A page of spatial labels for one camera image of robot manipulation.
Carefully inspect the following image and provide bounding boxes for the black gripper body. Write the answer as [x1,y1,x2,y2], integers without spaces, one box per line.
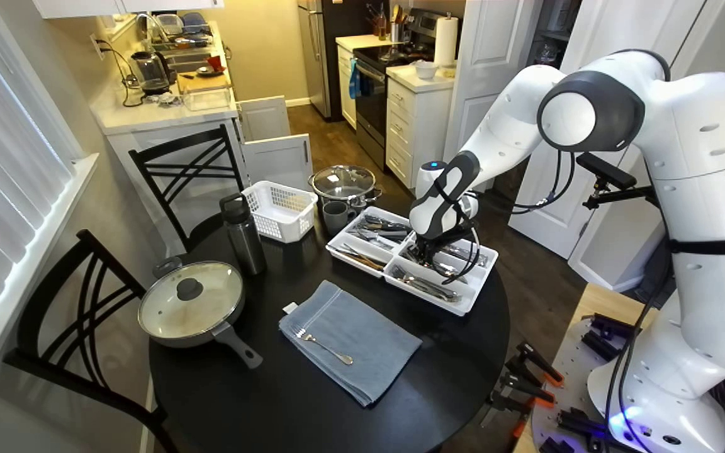
[413,232,462,264]

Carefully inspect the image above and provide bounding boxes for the steel fork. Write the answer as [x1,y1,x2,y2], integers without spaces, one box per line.
[295,327,356,368]

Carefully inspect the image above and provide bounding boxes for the white plastic cutlery holder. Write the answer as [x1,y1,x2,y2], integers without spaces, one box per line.
[322,203,500,320]

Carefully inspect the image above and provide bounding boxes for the blue folded towel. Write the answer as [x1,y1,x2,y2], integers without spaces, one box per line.
[276,276,424,410]

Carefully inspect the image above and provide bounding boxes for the white paper towel roll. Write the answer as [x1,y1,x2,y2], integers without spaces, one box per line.
[431,12,460,71]

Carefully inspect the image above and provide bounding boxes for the dark grey mug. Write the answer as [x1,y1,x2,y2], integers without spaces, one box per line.
[322,198,354,238]

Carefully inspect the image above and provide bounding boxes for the steel pot with glass lid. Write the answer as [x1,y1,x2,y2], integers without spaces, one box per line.
[306,160,379,238]

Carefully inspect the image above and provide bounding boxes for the white kitchen drawer cabinet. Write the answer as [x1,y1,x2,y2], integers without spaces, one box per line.
[383,62,457,202]

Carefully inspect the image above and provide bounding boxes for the white panel door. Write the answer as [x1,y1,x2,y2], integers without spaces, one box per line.
[441,0,544,198]
[507,0,723,293]

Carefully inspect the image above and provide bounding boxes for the black orange bar clamp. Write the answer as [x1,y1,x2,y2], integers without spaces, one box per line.
[486,369,560,415]
[507,338,568,389]

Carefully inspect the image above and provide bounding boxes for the white plastic basket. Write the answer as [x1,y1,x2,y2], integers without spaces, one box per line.
[239,179,322,247]

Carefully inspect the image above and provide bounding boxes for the black steel kitchen stove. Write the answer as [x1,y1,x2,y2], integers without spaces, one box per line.
[349,38,419,172]

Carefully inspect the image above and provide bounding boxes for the white cabinet door panel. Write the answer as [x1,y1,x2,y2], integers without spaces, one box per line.
[239,130,316,194]
[236,94,291,143]

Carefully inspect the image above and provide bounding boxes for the blue black clamp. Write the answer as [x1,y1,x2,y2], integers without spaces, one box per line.
[582,310,646,366]

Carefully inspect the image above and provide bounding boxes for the black water bottle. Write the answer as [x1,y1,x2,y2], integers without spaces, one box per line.
[215,192,268,279]

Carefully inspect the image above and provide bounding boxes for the steel refrigerator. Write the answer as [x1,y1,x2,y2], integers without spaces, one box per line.
[295,0,375,121]

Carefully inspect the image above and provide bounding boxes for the grey frying pan with lid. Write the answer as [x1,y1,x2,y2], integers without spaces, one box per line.
[134,257,265,372]

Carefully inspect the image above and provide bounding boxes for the black wooden dining chair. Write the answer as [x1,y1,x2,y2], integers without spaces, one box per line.
[125,124,249,257]
[0,226,180,453]

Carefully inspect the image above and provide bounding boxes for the white kitchen counter cabinet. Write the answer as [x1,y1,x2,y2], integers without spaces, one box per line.
[85,74,244,255]

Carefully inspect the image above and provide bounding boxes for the black coffee maker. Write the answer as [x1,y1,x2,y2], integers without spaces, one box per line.
[129,47,173,98]

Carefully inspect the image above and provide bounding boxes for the white vertical window blinds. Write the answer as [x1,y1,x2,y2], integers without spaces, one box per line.
[0,0,85,361]

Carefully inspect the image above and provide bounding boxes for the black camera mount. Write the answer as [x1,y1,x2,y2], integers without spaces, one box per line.
[577,149,658,212]

